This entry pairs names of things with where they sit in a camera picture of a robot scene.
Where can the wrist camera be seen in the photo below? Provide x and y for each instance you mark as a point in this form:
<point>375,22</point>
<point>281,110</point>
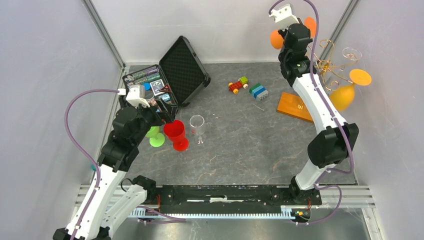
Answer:
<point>283,16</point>
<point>136,96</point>

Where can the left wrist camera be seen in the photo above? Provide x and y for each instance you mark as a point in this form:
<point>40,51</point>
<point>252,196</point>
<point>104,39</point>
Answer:
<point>136,96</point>

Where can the blue green brick stack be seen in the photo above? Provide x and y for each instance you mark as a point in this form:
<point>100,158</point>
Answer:
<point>259,92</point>

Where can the green plastic wine glass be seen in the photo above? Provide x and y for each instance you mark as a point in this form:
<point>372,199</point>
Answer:
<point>156,139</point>

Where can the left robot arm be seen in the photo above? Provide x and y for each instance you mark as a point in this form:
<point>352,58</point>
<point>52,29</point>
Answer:
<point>95,220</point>

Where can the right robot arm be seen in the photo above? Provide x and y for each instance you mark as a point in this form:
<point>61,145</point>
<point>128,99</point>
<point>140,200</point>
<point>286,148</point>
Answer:
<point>335,137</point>

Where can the clear wine glass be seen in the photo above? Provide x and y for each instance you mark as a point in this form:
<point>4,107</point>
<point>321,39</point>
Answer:
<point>198,128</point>
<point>351,56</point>

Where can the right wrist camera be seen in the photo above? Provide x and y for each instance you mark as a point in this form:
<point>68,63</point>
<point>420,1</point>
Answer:
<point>283,16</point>

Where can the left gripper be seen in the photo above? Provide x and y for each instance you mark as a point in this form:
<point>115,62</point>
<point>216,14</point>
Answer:
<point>167,114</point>

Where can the black open case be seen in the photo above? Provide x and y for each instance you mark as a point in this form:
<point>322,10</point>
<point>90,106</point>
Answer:
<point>176,79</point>

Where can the yellow plastic wine glass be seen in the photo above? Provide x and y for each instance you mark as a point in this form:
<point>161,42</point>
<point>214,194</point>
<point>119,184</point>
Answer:
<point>344,95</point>

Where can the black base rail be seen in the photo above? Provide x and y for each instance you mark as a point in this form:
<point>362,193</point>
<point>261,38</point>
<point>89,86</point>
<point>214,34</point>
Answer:
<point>236,201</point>

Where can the orange plastic wine glass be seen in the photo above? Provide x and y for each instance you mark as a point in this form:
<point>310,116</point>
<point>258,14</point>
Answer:
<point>276,38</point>

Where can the toy brick car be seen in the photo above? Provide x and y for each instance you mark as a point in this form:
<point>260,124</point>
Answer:
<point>242,83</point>

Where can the gold wine glass rack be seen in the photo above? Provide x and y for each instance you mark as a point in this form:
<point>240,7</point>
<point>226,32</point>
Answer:
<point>331,76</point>

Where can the red plastic wine glass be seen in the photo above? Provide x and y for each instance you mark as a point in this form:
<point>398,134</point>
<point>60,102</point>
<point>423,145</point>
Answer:
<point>176,133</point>

